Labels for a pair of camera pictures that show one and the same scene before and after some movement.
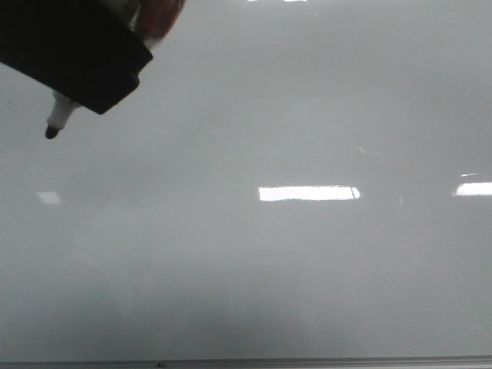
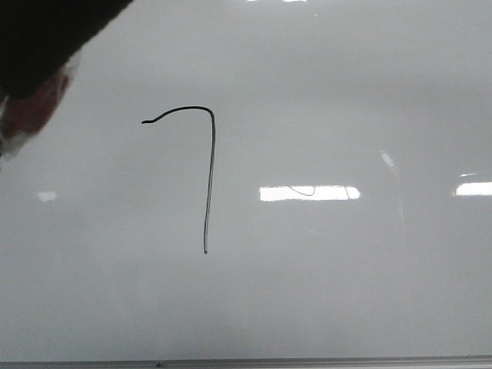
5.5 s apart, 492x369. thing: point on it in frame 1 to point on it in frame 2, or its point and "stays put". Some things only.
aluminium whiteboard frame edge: x=250 y=363 stays put
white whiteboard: x=290 y=178 stays put
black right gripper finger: x=85 y=49 to x=38 y=37
